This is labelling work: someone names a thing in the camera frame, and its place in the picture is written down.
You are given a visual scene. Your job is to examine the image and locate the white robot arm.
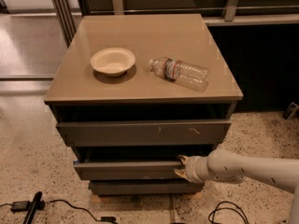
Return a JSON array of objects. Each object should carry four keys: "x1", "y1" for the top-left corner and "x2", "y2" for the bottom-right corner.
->
[{"x1": 175, "y1": 149, "x2": 299, "y2": 224}]

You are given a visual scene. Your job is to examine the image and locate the black floor cable left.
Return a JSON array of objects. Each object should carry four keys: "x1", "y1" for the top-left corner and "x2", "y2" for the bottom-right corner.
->
[{"x1": 44, "y1": 199, "x2": 118, "y2": 224}]

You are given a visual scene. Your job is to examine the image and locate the grey three-drawer cabinet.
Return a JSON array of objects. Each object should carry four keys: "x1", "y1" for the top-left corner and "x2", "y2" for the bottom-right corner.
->
[{"x1": 43, "y1": 13, "x2": 244, "y2": 197}]

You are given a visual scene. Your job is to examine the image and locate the metal shelf rack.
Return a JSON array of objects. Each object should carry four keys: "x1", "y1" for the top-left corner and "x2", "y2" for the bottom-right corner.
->
[{"x1": 52, "y1": 0, "x2": 299, "y2": 42}]

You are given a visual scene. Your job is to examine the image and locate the white paper bowl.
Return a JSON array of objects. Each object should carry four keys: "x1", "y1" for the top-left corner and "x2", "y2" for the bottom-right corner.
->
[{"x1": 91, "y1": 48, "x2": 135, "y2": 77}]

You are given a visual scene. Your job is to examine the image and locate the dark object on floor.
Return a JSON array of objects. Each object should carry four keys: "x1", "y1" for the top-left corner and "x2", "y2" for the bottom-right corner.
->
[{"x1": 282, "y1": 102, "x2": 298, "y2": 120}]

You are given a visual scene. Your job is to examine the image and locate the black power adapter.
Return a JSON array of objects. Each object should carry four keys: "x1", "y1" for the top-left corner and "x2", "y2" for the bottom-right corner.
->
[{"x1": 10, "y1": 201, "x2": 30, "y2": 213}]

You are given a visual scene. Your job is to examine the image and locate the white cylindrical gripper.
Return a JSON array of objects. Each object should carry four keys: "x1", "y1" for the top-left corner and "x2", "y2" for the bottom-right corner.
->
[{"x1": 175, "y1": 155, "x2": 209, "y2": 183}]

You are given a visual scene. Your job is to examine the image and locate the clear plastic water bottle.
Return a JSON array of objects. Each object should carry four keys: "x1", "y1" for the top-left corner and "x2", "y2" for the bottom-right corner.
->
[{"x1": 149, "y1": 57, "x2": 209, "y2": 92}]

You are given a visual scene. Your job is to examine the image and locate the grey drawer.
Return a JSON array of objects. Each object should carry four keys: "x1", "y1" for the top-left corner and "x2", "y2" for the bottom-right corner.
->
[
  {"x1": 73, "y1": 147, "x2": 216, "y2": 181},
  {"x1": 57, "y1": 119, "x2": 231, "y2": 147},
  {"x1": 89, "y1": 179, "x2": 204, "y2": 196}
]

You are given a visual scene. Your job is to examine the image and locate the black looped cable right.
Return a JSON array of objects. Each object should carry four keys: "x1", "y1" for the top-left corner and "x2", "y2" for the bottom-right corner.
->
[{"x1": 207, "y1": 201, "x2": 249, "y2": 224}]

